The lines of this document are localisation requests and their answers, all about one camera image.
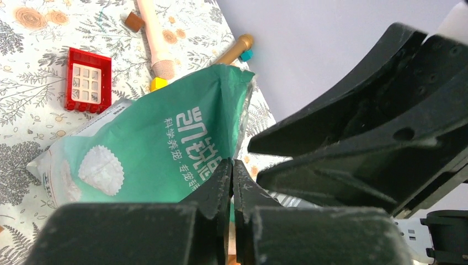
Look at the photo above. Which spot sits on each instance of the gold toy microphone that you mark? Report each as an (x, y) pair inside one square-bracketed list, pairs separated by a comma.
[(243, 44)]

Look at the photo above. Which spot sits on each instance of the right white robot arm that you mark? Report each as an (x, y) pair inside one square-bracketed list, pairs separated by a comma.
[(438, 238)]

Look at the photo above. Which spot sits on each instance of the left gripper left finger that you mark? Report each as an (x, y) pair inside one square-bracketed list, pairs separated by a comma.
[(193, 231)]

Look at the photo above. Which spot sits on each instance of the teal toy block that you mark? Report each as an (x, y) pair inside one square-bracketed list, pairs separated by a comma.
[(246, 55)]

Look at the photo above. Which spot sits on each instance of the brown cube block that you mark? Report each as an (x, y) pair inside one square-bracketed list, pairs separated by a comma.
[(134, 22)]

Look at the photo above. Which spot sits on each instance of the green pet food bag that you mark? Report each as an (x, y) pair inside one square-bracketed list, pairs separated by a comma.
[(158, 148)]

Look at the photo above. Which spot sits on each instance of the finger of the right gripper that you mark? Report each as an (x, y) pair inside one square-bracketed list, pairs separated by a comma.
[(324, 120), (403, 150)]

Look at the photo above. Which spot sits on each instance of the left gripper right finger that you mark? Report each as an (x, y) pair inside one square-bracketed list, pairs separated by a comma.
[(269, 233)]

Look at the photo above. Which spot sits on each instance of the red window brick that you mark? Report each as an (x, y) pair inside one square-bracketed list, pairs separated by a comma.
[(88, 86)]

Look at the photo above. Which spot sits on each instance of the yellow cube block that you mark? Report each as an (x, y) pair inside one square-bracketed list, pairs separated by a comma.
[(158, 83)]

